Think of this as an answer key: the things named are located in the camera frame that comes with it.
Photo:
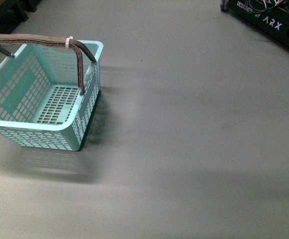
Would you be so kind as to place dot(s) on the dark furniture top left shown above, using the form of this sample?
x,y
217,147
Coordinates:
x,y
14,12

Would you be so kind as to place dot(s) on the white zip tie right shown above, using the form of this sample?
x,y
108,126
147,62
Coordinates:
x,y
67,42

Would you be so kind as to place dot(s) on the light blue plastic basket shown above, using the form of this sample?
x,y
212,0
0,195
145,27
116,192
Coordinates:
x,y
41,104

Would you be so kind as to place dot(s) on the brown basket handle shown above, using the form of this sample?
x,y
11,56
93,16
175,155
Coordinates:
x,y
78,47

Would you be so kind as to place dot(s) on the black robot base ARX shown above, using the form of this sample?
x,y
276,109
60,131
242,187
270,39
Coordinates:
x,y
271,16

